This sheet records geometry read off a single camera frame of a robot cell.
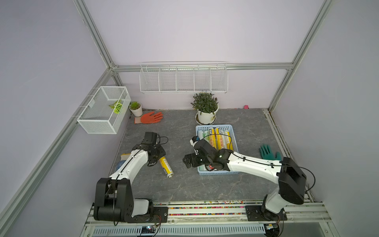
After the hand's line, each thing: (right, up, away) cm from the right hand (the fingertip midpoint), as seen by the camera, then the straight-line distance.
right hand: (188, 157), depth 80 cm
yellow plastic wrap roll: (+26, +5, +18) cm, 32 cm away
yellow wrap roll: (+19, +9, +14) cm, 26 cm away
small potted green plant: (-42, +31, +32) cm, 61 cm away
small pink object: (+47, +33, +44) cm, 72 cm away
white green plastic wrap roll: (+9, +10, +21) cm, 26 cm away
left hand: (-16, 0, +8) cm, 18 cm away
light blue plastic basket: (+7, -7, -1) cm, 10 cm away
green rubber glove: (+50, -1, +14) cm, 52 cm away
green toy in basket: (-41, +28, +3) cm, 50 cm away
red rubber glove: (-33, +23, +35) cm, 54 cm away
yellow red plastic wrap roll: (+15, +12, +17) cm, 26 cm away
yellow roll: (-12, -6, +1) cm, 14 cm away
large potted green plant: (+11, +31, +20) cm, 38 cm away
